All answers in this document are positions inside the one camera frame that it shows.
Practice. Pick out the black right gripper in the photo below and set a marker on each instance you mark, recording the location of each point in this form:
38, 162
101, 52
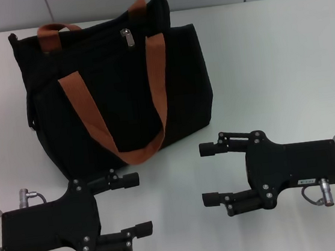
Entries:
293, 165

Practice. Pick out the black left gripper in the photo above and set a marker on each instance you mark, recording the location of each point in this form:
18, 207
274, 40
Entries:
52, 226

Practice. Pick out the silver zipper pull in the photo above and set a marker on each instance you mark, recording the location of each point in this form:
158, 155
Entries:
128, 37

